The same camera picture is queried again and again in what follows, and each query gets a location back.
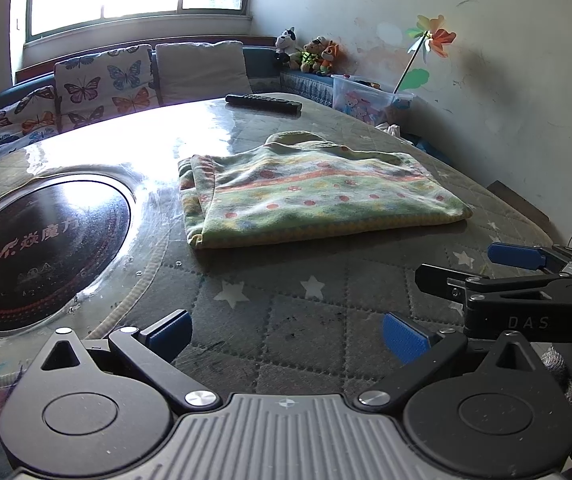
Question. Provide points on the floral baby jacket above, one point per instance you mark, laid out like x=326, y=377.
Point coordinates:
x=316, y=195

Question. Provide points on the brown board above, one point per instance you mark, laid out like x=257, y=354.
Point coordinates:
x=518, y=202

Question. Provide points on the black and white cow plush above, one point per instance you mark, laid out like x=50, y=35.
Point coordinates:
x=285, y=45

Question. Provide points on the plain beige cushion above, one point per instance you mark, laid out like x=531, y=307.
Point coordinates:
x=201, y=72

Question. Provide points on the butterfly print cushion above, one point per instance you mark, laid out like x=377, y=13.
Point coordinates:
x=11, y=125
x=106, y=85

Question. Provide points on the brown plush with green vest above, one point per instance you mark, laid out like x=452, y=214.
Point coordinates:
x=312, y=57

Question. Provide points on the clear plastic storage box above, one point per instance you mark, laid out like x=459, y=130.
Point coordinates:
x=366, y=100

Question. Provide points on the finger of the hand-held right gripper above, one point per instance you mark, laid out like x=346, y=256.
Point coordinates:
x=513, y=255
x=441, y=280

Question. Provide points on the black remote control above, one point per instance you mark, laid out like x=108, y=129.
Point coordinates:
x=263, y=104

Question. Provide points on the colourful paper pinwheel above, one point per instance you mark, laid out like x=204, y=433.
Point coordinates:
x=433, y=37

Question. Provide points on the round black induction cooktop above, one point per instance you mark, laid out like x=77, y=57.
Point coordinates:
x=41, y=260

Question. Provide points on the orange plush toy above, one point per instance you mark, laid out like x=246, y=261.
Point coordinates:
x=330, y=60

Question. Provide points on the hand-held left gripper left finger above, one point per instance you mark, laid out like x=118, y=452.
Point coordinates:
x=168, y=335

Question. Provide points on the blue sofa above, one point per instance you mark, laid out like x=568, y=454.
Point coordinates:
x=266, y=65

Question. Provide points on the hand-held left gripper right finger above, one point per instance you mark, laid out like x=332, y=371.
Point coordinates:
x=406, y=337

